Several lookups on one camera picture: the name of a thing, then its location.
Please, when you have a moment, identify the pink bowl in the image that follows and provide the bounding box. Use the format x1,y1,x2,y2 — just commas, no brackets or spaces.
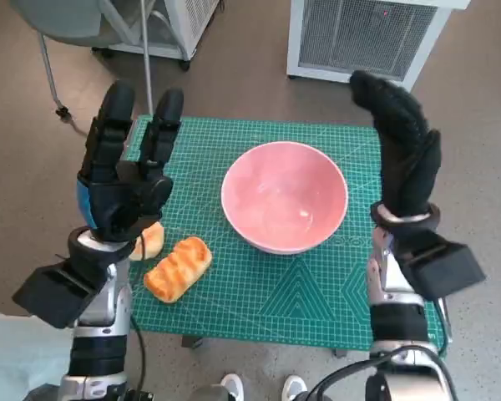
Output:
220,140,350,256

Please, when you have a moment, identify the green cutting mat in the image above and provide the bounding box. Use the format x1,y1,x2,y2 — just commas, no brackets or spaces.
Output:
124,114,450,351

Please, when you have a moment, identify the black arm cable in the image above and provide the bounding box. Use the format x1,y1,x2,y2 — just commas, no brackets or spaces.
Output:
304,353,402,401
129,317,147,396

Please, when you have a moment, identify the thin metal pole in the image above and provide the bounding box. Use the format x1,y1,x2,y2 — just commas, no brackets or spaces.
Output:
139,0,155,116

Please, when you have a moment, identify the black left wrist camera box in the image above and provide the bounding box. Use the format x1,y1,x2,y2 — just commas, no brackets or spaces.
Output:
11,261,109,330

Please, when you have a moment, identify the white wheeled mesh cabinet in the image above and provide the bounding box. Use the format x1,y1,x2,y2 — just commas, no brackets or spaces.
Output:
92,0,225,70

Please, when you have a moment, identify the long orange braided bread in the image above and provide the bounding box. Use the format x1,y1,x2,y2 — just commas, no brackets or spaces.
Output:
144,236,213,304

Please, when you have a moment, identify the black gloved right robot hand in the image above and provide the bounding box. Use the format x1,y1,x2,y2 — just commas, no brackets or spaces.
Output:
348,69,443,221

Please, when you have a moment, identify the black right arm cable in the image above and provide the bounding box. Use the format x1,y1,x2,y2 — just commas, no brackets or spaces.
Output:
304,353,402,401

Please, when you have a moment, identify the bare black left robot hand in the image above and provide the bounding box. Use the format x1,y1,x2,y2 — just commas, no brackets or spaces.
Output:
75,79,185,243

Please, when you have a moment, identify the wide white mesh cabinet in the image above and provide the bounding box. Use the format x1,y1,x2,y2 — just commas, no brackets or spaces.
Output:
286,0,471,91

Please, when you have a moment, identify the grey chair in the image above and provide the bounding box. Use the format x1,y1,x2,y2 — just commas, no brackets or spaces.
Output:
10,0,126,122

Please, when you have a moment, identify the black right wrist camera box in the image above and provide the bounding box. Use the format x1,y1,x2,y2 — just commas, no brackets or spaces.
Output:
394,231,487,301

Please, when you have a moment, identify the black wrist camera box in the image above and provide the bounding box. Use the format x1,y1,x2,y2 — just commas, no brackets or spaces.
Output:
11,261,109,330
394,231,487,301

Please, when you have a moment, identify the round pale bread bun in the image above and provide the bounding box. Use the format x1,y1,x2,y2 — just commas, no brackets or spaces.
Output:
129,221,165,262

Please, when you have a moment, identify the person's leg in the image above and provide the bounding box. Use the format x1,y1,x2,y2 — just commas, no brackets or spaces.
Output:
0,307,74,401

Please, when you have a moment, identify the white shoe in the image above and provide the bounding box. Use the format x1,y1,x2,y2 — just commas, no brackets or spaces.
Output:
283,375,308,401
220,373,245,401

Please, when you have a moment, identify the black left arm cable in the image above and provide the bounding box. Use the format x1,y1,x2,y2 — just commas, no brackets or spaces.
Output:
129,317,147,396

